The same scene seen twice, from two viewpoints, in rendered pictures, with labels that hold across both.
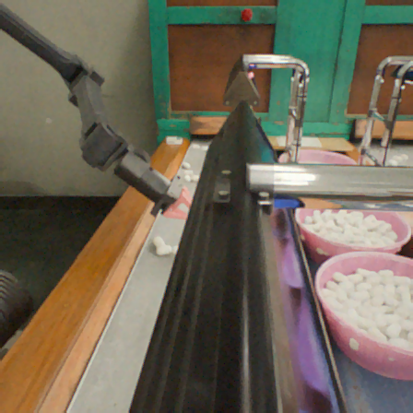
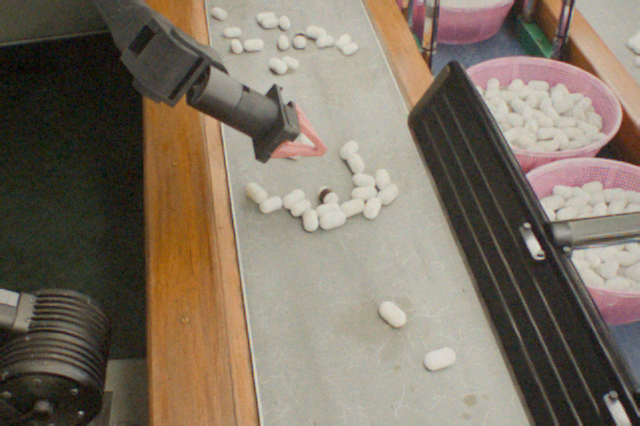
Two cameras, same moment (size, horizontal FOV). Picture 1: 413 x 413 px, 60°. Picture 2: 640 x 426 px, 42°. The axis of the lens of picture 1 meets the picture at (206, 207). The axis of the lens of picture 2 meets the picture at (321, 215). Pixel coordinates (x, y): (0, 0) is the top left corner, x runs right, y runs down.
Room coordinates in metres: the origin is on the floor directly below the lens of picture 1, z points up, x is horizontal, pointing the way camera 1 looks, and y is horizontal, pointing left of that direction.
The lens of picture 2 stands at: (-0.21, 0.24, 1.53)
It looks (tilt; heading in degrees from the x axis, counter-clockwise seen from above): 42 degrees down; 346
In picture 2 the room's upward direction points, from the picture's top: straight up
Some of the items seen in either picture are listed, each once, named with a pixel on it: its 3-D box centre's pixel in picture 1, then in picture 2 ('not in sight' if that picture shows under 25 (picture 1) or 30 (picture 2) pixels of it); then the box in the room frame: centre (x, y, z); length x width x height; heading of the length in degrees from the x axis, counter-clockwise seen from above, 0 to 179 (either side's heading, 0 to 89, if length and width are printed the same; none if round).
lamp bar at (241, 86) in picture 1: (241, 73); not in sight; (1.07, -0.10, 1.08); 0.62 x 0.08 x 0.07; 175
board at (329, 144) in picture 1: (307, 143); not in sight; (1.43, -0.41, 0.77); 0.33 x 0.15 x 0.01; 85
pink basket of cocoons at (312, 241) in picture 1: (347, 235); (529, 126); (0.77, -0.35, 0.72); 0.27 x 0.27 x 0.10
